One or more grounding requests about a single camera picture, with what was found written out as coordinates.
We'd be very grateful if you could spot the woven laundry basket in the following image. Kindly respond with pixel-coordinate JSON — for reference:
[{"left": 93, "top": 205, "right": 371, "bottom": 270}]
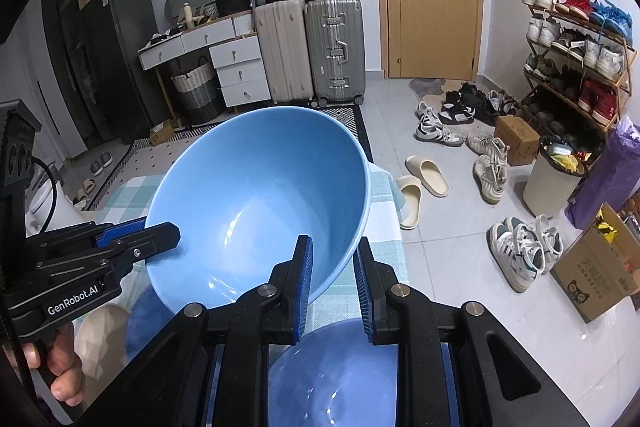
[{"left": 171, "top": 55, "right": 226, "bottom": 126}]

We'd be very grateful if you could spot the open cardboard box green print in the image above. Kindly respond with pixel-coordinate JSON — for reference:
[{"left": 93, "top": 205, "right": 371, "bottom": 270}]
[{"left": 550, "top": 202, "right": 639, "bottom": 323}]

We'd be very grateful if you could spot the beige slipper right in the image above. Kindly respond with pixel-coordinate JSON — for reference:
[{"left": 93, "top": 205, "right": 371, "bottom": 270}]
[{"left": 405, "top": 155, "right": 450, "bottom": 198}]

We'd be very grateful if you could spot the beige slipper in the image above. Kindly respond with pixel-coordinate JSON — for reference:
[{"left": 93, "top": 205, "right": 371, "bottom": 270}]
[
  {"left": 396, "top": 176, "right": 422, "bottom": 231},
  {"left": 405, "top": 155, "right": 450, "bottom": 198}
]

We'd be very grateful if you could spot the black refrigerator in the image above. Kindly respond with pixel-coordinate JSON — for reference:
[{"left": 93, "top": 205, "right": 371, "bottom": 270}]
[{"left": 80, "top": 0, "right": 170, "bottom": 142}]

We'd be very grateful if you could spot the purple bag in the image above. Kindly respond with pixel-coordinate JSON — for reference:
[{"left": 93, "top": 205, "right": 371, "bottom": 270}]
[{"left": 565, "top": 116, "right": 640, "bottom": 230}]

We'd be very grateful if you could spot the blue bowl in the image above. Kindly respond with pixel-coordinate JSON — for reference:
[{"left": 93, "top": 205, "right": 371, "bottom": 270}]
[
  {"left": 267, "top": 319, "right": 398, "bottom": 426},
  {"left": 146, "top": 106, "right": 372, "bottom": 312}
]

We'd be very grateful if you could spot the left hand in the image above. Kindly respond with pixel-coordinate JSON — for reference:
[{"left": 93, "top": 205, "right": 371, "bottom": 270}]
[{"left": 2, "top": 323, "right": 86, "bottom": 407}]

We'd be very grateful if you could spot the silver suitcase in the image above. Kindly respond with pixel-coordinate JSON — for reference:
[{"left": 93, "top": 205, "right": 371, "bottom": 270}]
[{"left": 305, "top": 0, "right": 366, "bottom": 107}]

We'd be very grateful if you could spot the small cardboard box on floor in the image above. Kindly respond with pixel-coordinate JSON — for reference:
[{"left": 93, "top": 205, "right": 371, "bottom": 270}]
[{"left": 149, "top": 120, "right": 175, "bottom": 146}]

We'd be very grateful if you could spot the blue bowl back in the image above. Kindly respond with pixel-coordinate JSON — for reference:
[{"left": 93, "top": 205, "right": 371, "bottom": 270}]
[{"left": 146, "top": 106, "right": 372, "bottom": 312}]

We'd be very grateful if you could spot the beige suitcase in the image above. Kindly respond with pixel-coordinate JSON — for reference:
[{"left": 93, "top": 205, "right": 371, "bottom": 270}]
[{"left": 254, "top": 0, "right": 314, "bottom": 104}]

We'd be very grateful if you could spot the white trash bin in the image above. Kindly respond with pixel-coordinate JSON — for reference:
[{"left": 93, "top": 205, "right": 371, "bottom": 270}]
[{"left": 523, "top": 135, "right": 587, "bottom": 218}]

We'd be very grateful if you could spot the bamboo shoe rack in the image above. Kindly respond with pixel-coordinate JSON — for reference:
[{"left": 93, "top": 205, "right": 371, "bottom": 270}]
[{"left": 523, "top": 4, "right": 639, "bottom": 134}]

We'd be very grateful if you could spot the brown cardboard box by rack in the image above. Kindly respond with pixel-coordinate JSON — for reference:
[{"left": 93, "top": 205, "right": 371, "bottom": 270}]
[{"left": 494, "top": 115, "right": 540, "bottom": 167}]

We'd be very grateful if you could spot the beige slipper left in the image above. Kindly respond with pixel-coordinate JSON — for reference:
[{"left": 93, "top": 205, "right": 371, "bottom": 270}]
[{"left": 396, "top": 176, "right": 422, "bottom": 231}]

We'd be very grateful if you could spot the white green sneaker pair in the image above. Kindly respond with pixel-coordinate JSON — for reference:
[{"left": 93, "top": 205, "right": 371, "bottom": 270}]
[{"left": 487, "top": 215, "right": 564, "bottom": 294}]

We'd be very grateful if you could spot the black cable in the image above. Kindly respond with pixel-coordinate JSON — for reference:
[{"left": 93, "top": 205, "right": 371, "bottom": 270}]
[{"left": 27, "top": 156, "right": 59, "bottom": 238}]

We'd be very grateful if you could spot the white drawer desk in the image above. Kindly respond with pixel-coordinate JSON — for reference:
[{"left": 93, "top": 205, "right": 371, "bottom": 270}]
[{"left": 138, "top": 10, "right": 271, "bottom": 107}]

